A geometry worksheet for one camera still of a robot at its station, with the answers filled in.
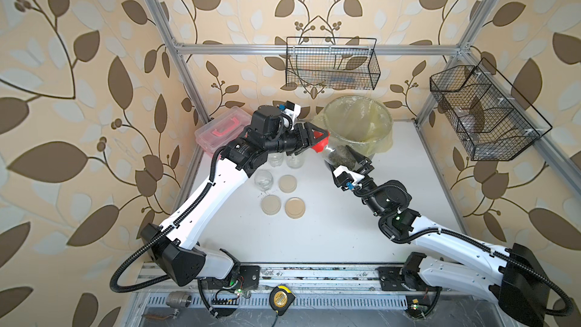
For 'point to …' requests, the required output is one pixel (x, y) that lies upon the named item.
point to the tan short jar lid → (295, 207)
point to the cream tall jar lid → (271, 204)
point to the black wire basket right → (492, 121)
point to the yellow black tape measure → (281, 298)
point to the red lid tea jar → (338, 156)
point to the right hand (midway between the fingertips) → (342, 152)
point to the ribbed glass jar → (263, 180)
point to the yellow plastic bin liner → (362, 123)
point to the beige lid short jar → (276, 160)
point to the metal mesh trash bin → (361, 123)
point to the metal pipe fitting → (178, 300)
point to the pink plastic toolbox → (216, 134)
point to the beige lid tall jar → (295, 161)
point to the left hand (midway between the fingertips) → (319, 133)
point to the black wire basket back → (343, 63)
